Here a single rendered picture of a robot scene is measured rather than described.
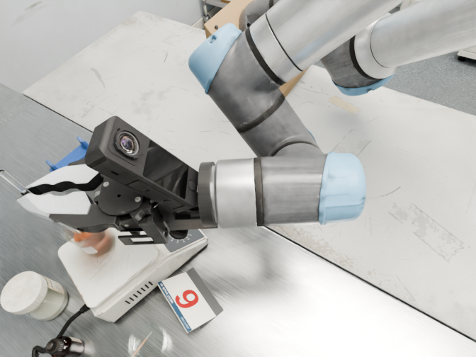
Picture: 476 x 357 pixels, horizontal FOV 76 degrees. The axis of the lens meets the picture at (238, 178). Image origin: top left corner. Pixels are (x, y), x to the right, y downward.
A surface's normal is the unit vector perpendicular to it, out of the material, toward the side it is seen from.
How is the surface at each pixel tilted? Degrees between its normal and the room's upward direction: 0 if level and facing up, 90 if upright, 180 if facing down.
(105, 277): 0
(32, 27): 90
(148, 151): 58
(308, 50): 87
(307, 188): 29
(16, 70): 90
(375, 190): 0
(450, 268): 0
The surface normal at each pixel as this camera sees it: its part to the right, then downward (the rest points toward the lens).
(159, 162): 0.82, -0.30
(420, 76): -0.06, -0.55
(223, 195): -0.06, -0.05
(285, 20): -0.52, 0.07
